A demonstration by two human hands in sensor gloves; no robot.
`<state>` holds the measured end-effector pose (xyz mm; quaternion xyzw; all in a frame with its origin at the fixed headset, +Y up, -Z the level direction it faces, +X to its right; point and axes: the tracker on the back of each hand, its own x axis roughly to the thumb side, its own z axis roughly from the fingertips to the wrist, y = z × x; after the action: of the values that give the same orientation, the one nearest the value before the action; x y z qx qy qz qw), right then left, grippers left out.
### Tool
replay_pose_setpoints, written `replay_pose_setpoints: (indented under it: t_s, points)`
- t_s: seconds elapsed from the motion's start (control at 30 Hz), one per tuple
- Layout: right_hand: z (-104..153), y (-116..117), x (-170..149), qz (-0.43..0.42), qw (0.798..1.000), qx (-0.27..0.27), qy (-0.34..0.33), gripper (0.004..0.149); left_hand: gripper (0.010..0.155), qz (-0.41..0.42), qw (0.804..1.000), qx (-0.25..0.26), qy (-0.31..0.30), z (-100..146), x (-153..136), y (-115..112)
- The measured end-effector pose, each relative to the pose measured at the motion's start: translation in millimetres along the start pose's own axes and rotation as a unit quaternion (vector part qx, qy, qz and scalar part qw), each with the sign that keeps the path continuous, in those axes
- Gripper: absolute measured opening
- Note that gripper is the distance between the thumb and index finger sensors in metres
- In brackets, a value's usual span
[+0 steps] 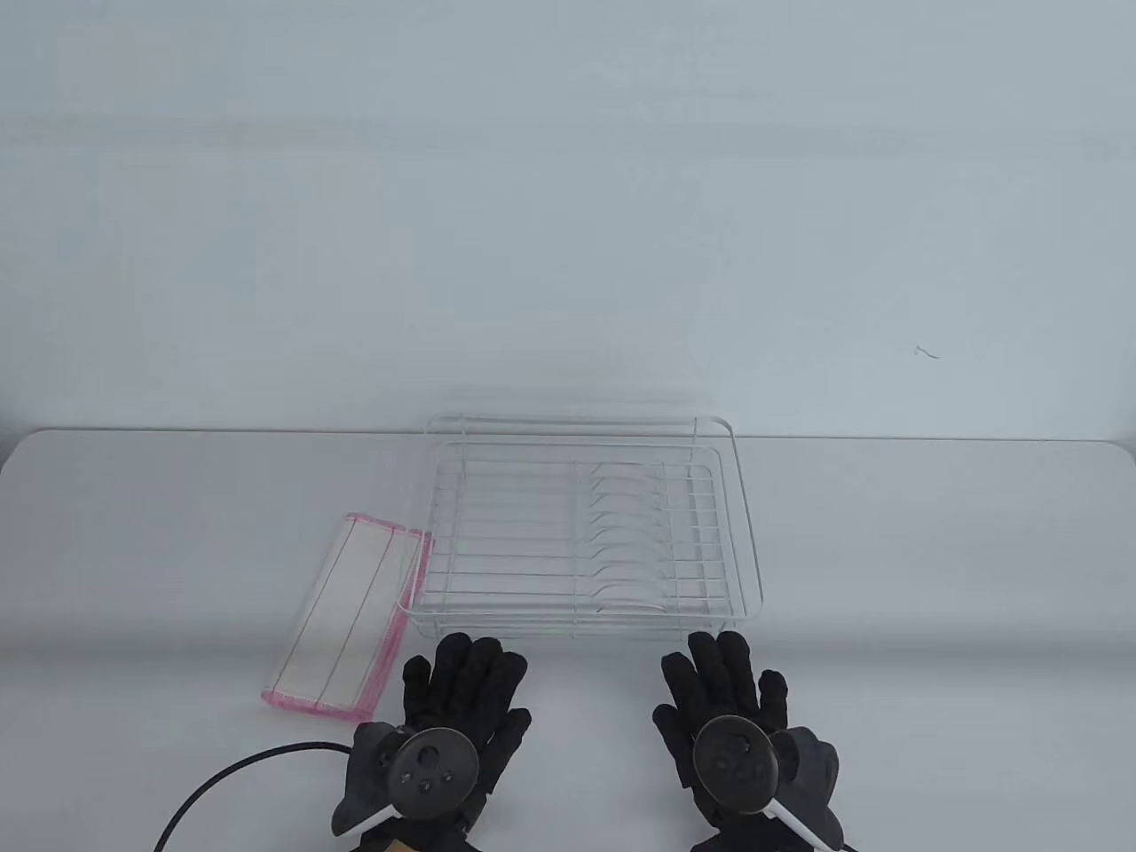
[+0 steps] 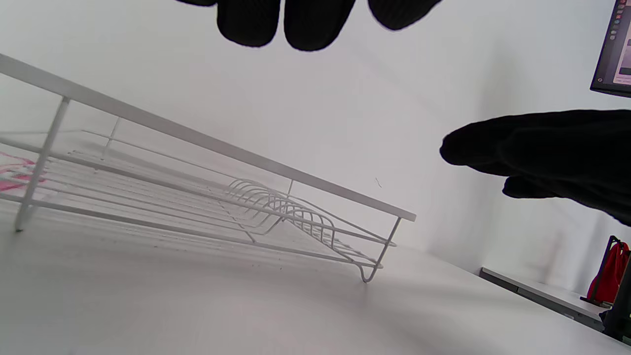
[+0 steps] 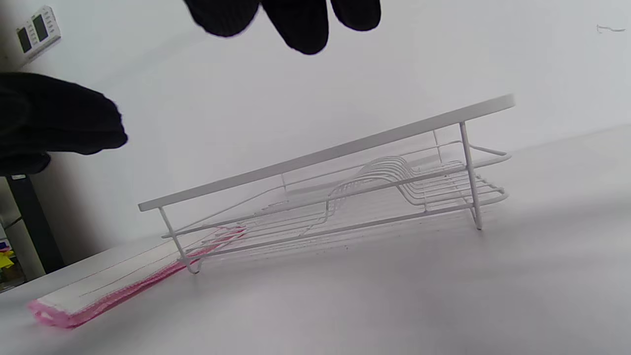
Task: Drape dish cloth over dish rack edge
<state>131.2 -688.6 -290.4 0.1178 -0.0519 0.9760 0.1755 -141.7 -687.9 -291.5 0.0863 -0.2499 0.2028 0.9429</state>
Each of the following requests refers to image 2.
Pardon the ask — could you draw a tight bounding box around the person's left hand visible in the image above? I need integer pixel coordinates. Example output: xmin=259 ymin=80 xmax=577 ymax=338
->
xmin=175 ymin=0 xmax=631 ymax=227

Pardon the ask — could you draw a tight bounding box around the white wire dish rack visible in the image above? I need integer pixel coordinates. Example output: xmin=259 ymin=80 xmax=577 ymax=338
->
xmin=0 ymin=53 xmax=417 ymax=284

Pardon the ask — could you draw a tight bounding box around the white pink-edged dish cloth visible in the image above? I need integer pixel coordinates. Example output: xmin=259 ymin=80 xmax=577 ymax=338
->
xmin=0 ymin=152 xmax=48 ymax=192

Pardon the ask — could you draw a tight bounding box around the black computer monitor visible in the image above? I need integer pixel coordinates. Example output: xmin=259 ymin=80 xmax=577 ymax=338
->
xmin=590 ymin=0 xmax=631 ymax=98

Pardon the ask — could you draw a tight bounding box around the white background desk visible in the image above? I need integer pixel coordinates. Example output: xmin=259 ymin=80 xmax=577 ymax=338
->
xmin=480 ymin=266 xmax=613 ymax=332

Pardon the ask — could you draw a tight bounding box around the red bag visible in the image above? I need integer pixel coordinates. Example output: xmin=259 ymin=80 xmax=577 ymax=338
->
xmin=586 ymin=236 xmax=631 ymax=307

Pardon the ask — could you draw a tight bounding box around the black stand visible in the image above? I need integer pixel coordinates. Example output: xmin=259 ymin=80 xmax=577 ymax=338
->
xmin=600 ymin=259 xmax=631 ymax=346

